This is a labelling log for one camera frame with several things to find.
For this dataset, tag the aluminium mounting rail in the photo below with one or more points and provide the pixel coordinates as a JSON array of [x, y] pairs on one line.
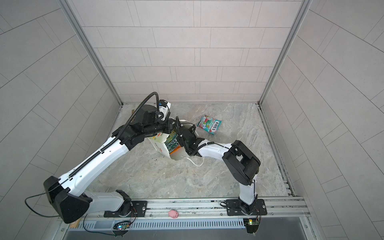
[[216, 213]]

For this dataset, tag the right circuit board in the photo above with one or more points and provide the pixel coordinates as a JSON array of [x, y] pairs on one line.
[[251, 225]]

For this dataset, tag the left green circuit board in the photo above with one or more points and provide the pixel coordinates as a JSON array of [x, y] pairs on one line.
[[122, 226]]

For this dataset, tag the white paper gift bag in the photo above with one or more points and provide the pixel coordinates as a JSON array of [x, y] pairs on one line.
[[167, 145]]

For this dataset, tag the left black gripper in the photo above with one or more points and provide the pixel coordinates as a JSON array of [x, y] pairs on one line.
[[169, 128]]

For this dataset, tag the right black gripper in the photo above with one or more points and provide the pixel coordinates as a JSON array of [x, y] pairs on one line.
[[179, 139]]

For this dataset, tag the teal mint candy bag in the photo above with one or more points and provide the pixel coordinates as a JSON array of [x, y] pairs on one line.
[[209, 124]]

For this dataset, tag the pink ball on rail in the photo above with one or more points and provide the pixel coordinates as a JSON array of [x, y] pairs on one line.
[[173, 214]]

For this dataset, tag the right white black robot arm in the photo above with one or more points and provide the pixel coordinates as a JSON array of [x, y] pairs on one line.
[[239, 159]]

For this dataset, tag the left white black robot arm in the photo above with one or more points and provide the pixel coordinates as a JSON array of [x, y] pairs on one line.
[[68, 195]]

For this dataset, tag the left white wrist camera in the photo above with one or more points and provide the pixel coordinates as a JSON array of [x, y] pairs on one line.
[[164, 107]]

